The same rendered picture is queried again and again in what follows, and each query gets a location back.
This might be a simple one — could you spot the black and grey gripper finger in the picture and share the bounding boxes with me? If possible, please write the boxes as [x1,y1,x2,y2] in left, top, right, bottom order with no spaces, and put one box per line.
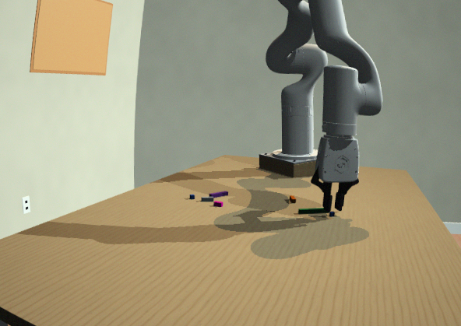
[335,178,359,211]
[311,167,333,212]

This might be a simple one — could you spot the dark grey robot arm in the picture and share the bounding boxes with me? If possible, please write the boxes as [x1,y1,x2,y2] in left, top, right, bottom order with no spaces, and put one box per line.
[266,0,382,159]

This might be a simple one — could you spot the green rod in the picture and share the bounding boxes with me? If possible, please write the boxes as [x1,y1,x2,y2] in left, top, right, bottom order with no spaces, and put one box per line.
[298,208,327,214]

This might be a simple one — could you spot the purple rod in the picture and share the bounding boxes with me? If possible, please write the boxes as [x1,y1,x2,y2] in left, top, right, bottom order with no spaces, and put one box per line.
[209,191,228,198]

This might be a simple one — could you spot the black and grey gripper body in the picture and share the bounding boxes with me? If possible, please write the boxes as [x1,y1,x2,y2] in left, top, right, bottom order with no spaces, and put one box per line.
[315,135,359,183]

